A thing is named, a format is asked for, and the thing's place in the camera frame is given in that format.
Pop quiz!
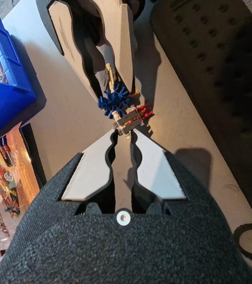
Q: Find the blue plastic bin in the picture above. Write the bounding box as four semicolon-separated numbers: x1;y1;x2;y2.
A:
0;0;37;149

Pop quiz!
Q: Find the black toy tire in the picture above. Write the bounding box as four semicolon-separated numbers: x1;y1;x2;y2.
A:
233;224;252;263

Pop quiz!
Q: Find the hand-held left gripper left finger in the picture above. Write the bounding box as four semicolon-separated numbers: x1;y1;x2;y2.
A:
61;128;118;214

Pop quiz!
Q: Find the grey and red toy model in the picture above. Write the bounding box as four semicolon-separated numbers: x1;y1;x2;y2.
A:
105;63;154;141

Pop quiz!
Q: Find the printed toy set bag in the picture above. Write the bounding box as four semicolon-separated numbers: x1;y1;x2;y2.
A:
0;123;41;254

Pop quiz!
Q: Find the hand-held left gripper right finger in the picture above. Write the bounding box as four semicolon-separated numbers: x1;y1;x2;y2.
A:
131;129;187;214

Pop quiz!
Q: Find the blue snowflake toy connector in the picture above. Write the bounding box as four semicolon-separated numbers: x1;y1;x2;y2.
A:
97;82;132;118

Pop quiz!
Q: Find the black perforated board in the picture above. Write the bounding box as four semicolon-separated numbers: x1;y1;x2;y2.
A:
150;0;252;224

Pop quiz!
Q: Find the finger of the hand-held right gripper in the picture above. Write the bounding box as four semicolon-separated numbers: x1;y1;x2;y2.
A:
90;0;138;93
47;0;106;103

